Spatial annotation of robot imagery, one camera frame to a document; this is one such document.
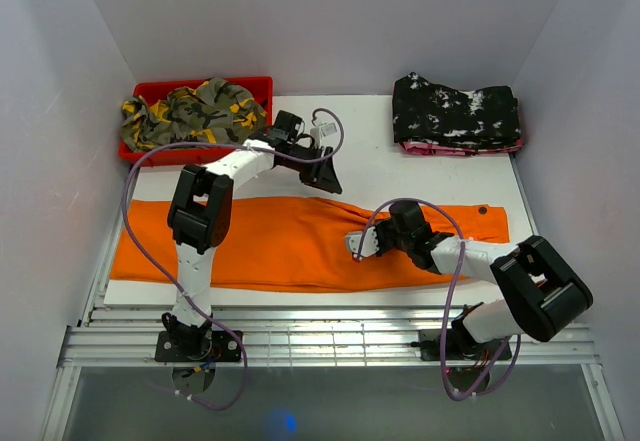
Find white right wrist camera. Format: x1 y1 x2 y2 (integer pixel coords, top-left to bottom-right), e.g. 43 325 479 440
345 227 381 261

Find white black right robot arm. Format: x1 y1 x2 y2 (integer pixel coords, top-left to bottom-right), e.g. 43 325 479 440
365 201 594 358

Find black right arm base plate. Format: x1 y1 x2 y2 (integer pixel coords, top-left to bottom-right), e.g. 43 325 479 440
412 328 502 362

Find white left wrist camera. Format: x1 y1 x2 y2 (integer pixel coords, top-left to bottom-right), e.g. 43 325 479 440
309 122 338 144

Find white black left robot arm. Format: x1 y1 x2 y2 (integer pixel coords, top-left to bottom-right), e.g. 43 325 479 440
155 111 344 364

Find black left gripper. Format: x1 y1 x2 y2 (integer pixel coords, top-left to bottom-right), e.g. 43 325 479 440
281 145 342 195

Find black white patterned trousers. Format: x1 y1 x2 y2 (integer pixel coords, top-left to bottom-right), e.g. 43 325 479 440
392 72 522 150

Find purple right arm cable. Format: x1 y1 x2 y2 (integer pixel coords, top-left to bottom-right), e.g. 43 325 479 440
357 197 522 402

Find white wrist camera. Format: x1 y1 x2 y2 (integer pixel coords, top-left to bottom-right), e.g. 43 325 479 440
345 227 381 261
309 122 338 144

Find aluminium frame rail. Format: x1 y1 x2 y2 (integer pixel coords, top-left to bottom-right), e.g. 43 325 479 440
57 305 601 368

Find camouflage trousers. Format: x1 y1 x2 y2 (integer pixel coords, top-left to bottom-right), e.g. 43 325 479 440
120 77 269 152

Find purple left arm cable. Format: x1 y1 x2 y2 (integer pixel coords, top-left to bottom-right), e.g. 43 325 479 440
121 107 346 411

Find pink folded trousers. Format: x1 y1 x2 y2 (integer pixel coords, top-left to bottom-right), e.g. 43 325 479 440
399 139 524 157

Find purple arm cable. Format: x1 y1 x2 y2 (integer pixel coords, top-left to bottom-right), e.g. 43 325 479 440
357 197 522 402
121 107 346 411

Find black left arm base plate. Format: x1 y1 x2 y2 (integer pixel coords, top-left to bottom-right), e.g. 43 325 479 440
154 331 242 364

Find orange trousers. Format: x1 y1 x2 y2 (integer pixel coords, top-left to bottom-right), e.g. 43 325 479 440
109 195 511 294

